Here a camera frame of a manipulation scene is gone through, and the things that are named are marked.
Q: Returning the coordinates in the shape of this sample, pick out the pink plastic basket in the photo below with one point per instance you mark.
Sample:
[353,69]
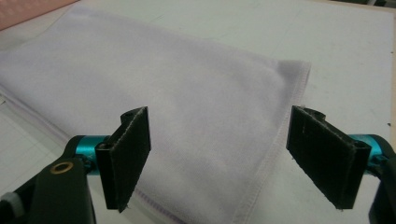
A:
[25,11]

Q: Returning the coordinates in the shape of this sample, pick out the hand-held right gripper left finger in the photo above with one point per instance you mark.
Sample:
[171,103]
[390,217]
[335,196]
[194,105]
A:
[124,165]

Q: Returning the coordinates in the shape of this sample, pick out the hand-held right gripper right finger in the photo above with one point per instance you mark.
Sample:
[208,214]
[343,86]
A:
[327,158]

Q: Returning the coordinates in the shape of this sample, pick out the lilac butterfly print towel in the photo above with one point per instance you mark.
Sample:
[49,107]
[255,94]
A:
[186,93]

